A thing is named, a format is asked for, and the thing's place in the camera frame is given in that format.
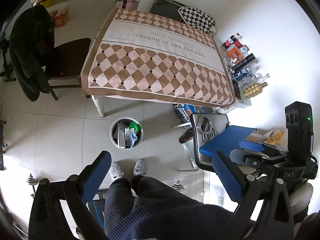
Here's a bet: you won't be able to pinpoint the dark wooden chair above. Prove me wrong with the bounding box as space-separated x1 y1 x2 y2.
44 38 91 101

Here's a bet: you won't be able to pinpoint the person dark trousers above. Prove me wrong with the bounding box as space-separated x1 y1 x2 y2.
104 175 232 239

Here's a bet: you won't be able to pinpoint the black white checkered cushion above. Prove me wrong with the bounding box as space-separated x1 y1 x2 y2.
177 7 215 34

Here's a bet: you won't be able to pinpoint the dumbbell right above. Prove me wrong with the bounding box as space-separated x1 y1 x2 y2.
172 180 185 191

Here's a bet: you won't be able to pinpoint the dumbbell left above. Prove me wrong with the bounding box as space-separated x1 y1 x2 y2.
27 173 38 198

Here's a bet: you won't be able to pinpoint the orange cardboard box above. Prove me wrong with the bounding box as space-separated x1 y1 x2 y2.
49 5 70 28

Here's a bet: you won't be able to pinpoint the silver pill blister pack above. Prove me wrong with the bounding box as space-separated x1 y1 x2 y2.
126 132 138 148

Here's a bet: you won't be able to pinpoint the orange small box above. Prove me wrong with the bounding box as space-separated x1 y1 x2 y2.
227 47 243 60

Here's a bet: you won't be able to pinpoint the black tall can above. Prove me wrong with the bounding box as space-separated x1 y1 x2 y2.
229 53 256 74

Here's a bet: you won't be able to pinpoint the white medicine box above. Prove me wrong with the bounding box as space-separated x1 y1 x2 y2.
118 126 125 149

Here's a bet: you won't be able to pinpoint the white round trash bin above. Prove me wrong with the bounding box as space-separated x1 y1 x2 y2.
110 117 144 150

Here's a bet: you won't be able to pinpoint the dumbbell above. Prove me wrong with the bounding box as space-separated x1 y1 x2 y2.
172 180 185 191
27 173 38 198

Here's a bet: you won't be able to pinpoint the red black slipper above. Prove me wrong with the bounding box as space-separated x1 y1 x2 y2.
179 128 194 144

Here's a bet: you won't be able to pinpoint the grey medicine box sleeve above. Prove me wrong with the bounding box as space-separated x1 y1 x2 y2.
124 128 136 138

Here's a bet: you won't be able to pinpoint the blue printed carton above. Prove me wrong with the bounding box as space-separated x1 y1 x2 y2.
172 104 212 124

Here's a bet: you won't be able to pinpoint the checkered brown tablecloth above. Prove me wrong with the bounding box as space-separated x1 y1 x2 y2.
81 8 236 109

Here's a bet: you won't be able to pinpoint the gold grenade bottle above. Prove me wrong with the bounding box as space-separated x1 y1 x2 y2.
244 82 268 98

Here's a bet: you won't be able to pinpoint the black jacket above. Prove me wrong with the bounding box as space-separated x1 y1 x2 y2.
9 4 55 102

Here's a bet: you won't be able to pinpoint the white table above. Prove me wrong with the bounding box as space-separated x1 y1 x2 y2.
92 96 173 119

